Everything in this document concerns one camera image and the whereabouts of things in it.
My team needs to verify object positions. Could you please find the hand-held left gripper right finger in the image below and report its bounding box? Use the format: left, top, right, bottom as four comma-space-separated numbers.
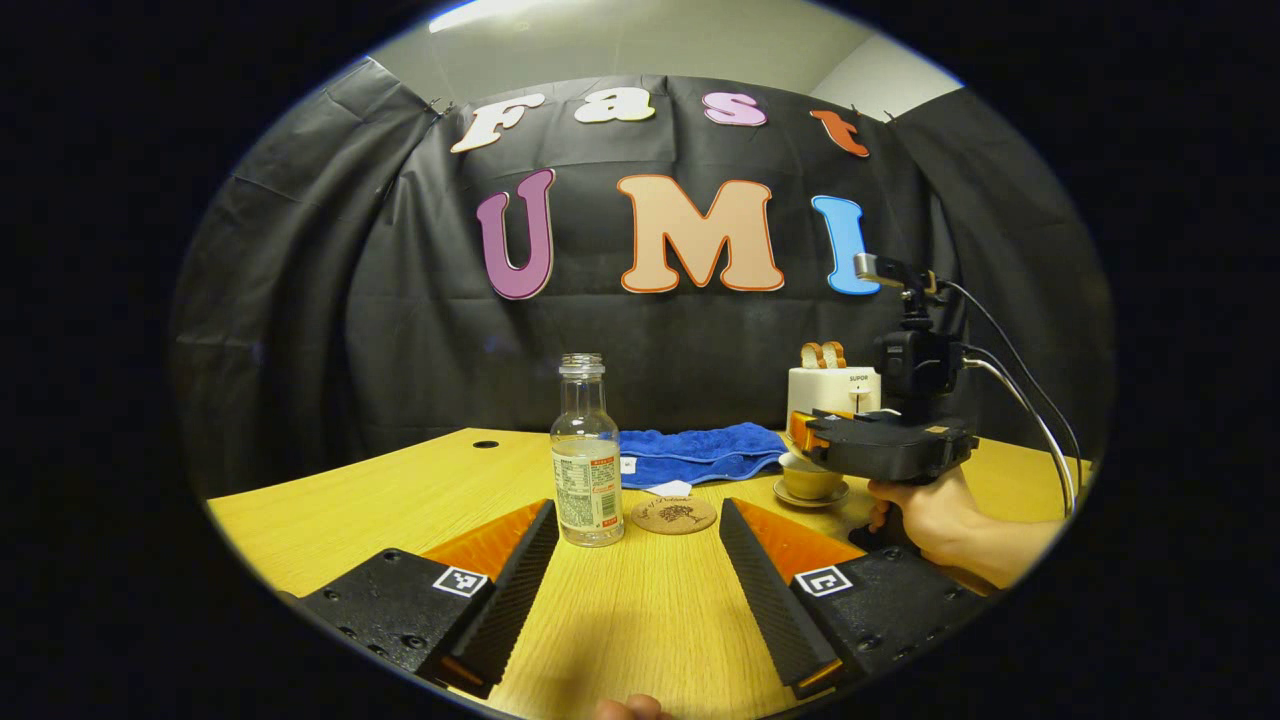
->
718, 497, 1001, 701

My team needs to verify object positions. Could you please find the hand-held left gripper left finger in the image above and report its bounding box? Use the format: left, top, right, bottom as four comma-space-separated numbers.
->
290, 498, 561, 701

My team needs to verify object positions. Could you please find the cream teacup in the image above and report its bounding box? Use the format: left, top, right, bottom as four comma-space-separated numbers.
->
780, 464, 847, 501

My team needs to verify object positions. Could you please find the round wooden coaster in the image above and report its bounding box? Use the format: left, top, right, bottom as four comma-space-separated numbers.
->
631, 495, 718, 536

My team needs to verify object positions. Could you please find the clear plastic water bottle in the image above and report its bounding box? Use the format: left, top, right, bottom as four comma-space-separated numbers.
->
550, 353, 626, 548

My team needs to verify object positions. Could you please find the cream toaster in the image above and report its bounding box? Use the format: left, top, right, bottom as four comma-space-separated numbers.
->
787, 366, 883, 446

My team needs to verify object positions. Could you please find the cream saucer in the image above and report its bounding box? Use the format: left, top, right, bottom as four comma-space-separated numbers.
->
772, 478, 851, 509

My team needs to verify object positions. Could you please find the blue towel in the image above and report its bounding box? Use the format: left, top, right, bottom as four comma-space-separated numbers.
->
618, 422, 791, 490

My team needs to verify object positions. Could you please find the black backdrop cloth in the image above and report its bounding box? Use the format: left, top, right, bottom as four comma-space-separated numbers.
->
170, 75, 1116, 501

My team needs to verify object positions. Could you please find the ceiling light panel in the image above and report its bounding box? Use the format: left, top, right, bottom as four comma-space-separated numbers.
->
430, 0, 561, 33

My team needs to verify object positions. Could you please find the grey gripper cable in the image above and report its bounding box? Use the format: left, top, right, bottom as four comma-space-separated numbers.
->
962, 355, 1078, 518

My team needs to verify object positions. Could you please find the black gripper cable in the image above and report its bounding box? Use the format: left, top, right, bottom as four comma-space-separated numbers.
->
940, 280, 1086, 496

